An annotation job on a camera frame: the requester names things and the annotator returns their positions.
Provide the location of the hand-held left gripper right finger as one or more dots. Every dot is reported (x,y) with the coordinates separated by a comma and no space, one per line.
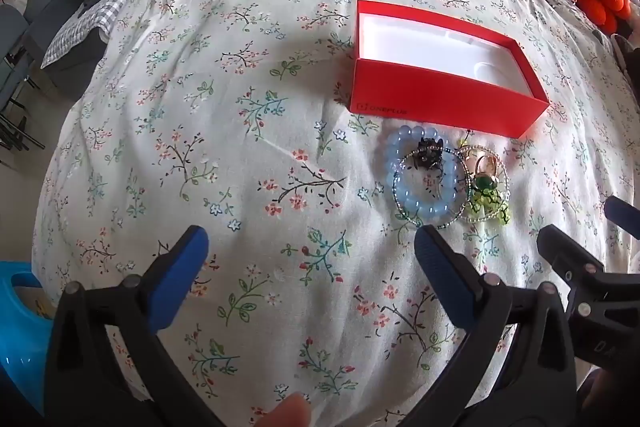
(442,267)

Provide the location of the blue plastic bin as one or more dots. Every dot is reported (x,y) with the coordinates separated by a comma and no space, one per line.
(20,337)

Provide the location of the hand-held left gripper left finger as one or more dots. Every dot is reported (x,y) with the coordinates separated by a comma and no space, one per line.
(187,257)

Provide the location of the person's left hand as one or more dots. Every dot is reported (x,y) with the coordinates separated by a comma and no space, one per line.
(287,412)

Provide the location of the red cardboard box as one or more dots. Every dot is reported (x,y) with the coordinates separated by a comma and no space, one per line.
(425,92)

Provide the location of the black hair claw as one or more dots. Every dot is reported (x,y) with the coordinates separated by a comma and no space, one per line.
(425,152)

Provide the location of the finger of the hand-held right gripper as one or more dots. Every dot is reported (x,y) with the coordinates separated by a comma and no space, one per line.
(575,257)
(622,212)

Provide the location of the grey bed frame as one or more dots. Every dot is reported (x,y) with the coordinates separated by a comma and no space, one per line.
(70,62)

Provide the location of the floral white blanket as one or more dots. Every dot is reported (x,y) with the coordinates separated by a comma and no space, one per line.
(250,57)

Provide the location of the dark cloth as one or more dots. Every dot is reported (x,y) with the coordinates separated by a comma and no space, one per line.
(627,52)

